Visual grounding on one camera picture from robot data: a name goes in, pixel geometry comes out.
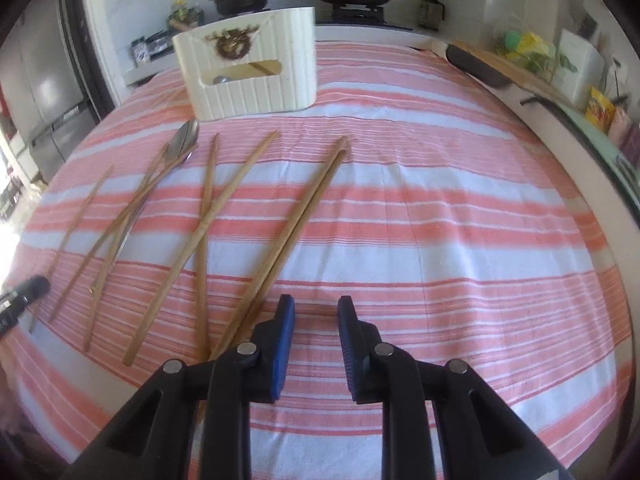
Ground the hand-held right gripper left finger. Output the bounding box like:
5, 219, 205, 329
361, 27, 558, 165
60, 294, 297, 480

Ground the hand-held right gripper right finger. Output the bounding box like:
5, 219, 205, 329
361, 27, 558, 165
337, 296, 576, 480

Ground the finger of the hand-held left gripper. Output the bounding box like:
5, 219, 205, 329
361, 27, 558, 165
0, 275, 52, 337

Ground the wooden chopstick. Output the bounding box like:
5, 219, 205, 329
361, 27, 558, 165
84, 144, 171, 353
209, 137, 348, 362
195, 132, 221, 366
122, 131, 280, 367
50, 166, 115, 273
227, 150, 352, 348
49, 146, 198, 324

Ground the long metal spoon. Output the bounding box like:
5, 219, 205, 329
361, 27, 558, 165
90, 120, 201, 296

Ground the white ribbed utensil holder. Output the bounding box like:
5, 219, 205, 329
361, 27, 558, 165
172, 6, 318, 122

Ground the pink white striped cloth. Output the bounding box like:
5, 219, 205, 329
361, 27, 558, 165
10, 42, 628, 480

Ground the grey refrigerator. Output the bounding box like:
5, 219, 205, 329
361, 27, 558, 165
0, 0, 108, 181

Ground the clear plastic container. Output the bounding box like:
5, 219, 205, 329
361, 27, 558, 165
149, 31, 173, 58

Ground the flat wooden stick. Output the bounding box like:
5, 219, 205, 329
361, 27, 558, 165
234, 60, 281, 80

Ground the black tray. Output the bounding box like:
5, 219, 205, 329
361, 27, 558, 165
446, 42, 516, 88

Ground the wooden cutting board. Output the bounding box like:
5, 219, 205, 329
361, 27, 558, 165
455, 40, 586, 111

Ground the black gas cooktop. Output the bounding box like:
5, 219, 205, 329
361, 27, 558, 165
260, 4, 416, 31

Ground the glass mug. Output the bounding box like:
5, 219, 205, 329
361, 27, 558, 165
419, 0, 446, 31

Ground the yellow snack packet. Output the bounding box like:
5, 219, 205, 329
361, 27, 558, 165
584, 87, 618, 133

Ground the pink packet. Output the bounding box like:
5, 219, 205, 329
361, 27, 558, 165
607, 107, 640, 161

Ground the yellow green plastic bag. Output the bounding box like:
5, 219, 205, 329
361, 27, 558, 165
492, 30, 558, 73

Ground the white knife block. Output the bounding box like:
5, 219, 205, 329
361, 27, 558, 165
552, 27, 606, 108

